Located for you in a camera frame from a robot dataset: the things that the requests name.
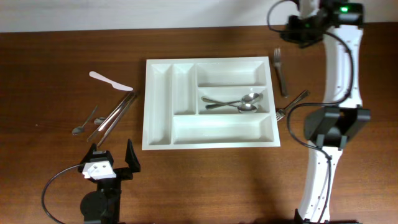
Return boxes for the black camera cable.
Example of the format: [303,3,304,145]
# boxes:
[41,164,82,224]
[266,0,355,224]

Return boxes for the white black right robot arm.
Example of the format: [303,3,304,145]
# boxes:
[142,1,370,223]

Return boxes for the steel kitchen tongs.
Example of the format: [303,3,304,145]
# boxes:
[86,91,137,147]

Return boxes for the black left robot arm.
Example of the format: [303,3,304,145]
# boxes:
[78,144,132,224]

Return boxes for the pink plastic knife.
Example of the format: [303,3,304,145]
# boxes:
[89,71,134,91]

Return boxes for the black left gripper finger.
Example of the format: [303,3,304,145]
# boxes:
[80,143,97,164]
[125,139,141,172]

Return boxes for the small steel teaspoon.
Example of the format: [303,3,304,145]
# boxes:
[72,106,98,136]
[94,117,106,125]

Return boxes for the black right camera cable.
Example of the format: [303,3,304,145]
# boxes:
[266,0,355,224]

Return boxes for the white plastic cutlery tray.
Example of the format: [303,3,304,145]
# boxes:
[142,57,280,150]

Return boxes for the large steel spoon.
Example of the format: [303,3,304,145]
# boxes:
[205,93,263,110]
[201,96,257,113]

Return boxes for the black left camera cable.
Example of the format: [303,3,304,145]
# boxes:
[41,164,82,224]

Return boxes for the steel fork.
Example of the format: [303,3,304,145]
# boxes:
[276,90,310,121]
[273,47,289,98]

